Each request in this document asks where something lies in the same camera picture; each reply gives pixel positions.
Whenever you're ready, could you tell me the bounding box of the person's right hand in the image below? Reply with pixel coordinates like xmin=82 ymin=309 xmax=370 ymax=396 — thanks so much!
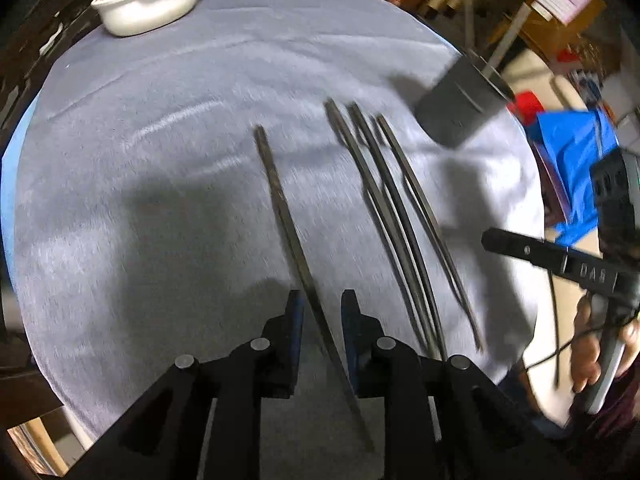
xmin=569 ymin=294 xmax=640 ymax=394

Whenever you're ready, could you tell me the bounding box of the blue jacket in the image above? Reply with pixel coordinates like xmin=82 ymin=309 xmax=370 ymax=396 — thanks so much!
xmin=526 ymin=110 xmax=618 ymax=246

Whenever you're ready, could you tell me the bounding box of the red plastic stool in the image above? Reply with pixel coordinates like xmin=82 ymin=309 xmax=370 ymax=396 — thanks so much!
xmin=506 ymin=91 xmax=544 ymax=127

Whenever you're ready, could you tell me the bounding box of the dark grey utensil holder cup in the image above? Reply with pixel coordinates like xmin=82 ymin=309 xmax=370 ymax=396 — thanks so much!
xmin=413 ymin=54 xmax=514 ymax=148

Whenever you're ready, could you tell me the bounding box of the cream sofa chair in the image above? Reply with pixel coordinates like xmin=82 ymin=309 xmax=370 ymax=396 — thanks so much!
xmin=500 ymin=49 xmax=587 ymax=110

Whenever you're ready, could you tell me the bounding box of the grey table cloth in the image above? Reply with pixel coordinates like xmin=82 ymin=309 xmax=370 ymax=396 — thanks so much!
xmin=10 ymin=0 xmax=547 ymax=480

